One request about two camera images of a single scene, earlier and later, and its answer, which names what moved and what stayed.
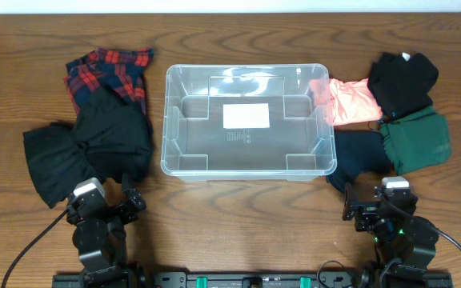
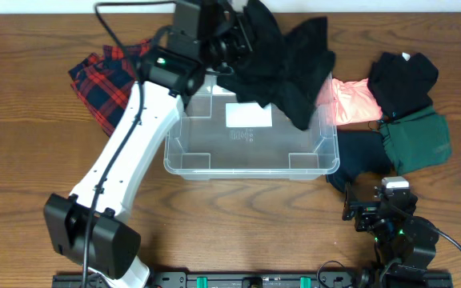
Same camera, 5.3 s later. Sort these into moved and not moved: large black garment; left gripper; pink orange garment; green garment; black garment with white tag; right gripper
Moved: large black garment; left gripper
Not moved: pink orange garment; right gripper; green garment; black garment with white tag
